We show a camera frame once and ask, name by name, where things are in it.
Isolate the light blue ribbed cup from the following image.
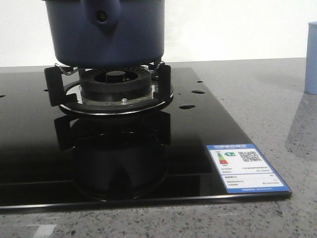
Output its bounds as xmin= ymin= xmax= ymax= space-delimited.
xmin=305 ymin=21 xmax=317 ymax=95

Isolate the black glass gas stove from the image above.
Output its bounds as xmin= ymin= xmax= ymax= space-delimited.
xmin=0 ymin=68 xmax=291 ymax=211

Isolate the dark blue cooking pot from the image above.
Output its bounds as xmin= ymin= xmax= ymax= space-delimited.
xmin=45 ymin=0 xmax=165 ymax=68

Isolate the right black pot support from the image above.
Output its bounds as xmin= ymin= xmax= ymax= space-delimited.
xmin=44 ymin=62 xmax=173 ymax=116

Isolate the blue energy label sticker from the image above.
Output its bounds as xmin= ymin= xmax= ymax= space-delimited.
xmin=207 ymin=144 xmax=290 ymax=193

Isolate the right black gas burner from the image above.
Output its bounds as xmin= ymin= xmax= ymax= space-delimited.
xmin=80 ymin=66 xmax=152 ymax=102

